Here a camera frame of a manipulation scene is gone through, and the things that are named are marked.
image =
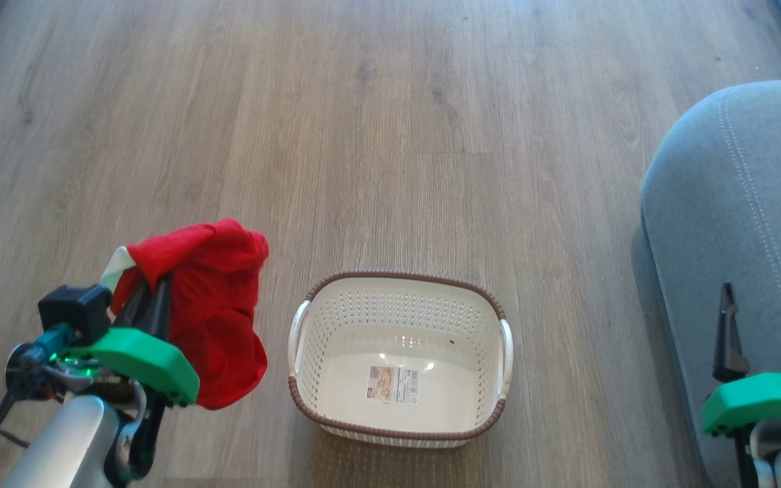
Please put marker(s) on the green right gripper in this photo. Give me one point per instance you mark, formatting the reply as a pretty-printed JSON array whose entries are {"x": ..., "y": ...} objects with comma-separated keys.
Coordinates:
[{"x": 750, "y": 403}]

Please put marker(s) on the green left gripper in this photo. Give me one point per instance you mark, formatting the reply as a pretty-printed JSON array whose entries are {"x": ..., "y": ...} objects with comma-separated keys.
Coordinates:
[{"x": 139, "y": 356}]

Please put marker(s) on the red and white garment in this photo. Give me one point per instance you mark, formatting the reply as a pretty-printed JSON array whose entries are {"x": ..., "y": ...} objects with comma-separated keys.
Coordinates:
[{"x": 221, "y": 305}]

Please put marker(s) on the grey fabric sofa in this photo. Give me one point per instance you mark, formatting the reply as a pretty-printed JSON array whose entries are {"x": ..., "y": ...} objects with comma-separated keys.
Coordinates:
[{"x": 736, "y": 203}]

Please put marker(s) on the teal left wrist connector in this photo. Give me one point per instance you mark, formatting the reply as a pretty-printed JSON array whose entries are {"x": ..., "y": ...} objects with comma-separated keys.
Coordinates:
[{"x": 51, "y": 342}]

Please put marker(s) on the white plastic laundry basket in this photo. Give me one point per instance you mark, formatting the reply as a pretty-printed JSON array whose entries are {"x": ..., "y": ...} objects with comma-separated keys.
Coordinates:
[{"x": 363, "y": 318}]

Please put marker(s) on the white barcode sticker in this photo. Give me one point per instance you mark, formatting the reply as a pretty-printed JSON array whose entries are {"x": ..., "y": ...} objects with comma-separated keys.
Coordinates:
[{"x": 394, "y": 385}]

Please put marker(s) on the dark left wrist camera box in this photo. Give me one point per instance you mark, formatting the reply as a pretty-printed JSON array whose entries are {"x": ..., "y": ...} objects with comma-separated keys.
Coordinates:
[{"x": 73, "y": 312}]

